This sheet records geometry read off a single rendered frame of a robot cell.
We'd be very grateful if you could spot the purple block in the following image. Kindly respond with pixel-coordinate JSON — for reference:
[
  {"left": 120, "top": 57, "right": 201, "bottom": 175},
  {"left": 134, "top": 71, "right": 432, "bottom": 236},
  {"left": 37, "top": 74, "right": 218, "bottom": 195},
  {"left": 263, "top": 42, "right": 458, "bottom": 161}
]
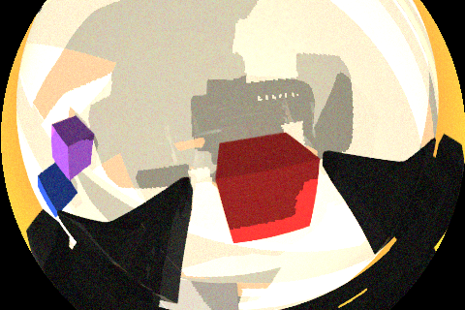
[{"left": 51, "top": 115, "right": 94, "bottom": 181}]

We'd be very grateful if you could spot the blue block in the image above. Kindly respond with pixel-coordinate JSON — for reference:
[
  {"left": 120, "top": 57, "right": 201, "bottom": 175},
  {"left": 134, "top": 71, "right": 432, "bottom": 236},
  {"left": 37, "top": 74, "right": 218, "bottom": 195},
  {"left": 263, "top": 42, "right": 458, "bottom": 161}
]
[{"left": 38, "top": 162, "right": 78, "bottom": 218}]

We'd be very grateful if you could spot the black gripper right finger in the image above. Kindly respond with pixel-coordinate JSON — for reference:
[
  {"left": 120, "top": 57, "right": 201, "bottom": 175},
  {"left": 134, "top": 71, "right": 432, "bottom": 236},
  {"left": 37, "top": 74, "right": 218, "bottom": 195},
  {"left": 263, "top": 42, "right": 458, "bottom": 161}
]
[{"left": 322, "top": 139, "right": 435, "bottom": 255}]

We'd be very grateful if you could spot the red block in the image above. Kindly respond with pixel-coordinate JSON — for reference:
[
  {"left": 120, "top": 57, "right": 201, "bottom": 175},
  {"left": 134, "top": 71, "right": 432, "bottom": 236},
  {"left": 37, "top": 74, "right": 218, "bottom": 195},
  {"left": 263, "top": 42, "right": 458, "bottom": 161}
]
[{"left": 216, "top": 132, "right": 321, "bottom": 244}]

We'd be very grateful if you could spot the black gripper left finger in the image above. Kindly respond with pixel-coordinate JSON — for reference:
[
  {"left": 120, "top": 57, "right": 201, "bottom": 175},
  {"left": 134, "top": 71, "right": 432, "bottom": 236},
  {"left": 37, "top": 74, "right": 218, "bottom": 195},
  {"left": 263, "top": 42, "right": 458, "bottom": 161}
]
[{"left": 57, "top": 177, "right": 194, "bottom": 303}]

